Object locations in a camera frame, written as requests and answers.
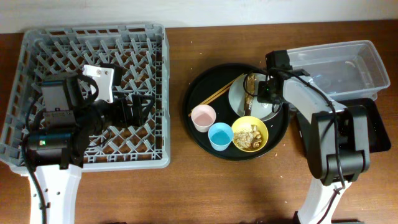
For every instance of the yellow bowl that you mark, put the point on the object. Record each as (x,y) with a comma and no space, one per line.
(246,122)

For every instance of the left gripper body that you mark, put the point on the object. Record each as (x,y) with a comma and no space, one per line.
(115,114)

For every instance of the grey round plate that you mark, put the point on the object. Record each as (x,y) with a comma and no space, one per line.
(236,97)

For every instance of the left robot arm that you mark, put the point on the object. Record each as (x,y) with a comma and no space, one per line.
(54,148)

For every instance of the grey dishwasher rack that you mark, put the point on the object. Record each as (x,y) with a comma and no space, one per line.
(143,52)

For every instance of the round black tray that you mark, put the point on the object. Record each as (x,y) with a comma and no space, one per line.
(207,84)

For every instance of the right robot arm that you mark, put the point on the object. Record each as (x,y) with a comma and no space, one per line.
(338,147)

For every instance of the blue cup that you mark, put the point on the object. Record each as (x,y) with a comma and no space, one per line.
(220,136)

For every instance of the peanut shells food waste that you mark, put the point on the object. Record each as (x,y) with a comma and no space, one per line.
(248,139)

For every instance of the pink cup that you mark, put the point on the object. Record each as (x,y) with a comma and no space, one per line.
(203,116)

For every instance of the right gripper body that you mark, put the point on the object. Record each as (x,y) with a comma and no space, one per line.
(265,94)

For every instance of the black rectangular bin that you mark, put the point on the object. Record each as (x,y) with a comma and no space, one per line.
(378,138)

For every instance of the clear plastic bin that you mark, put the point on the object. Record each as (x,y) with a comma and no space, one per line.
(342,71)

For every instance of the brown snack wrapper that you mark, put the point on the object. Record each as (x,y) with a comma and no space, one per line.
(250,92)

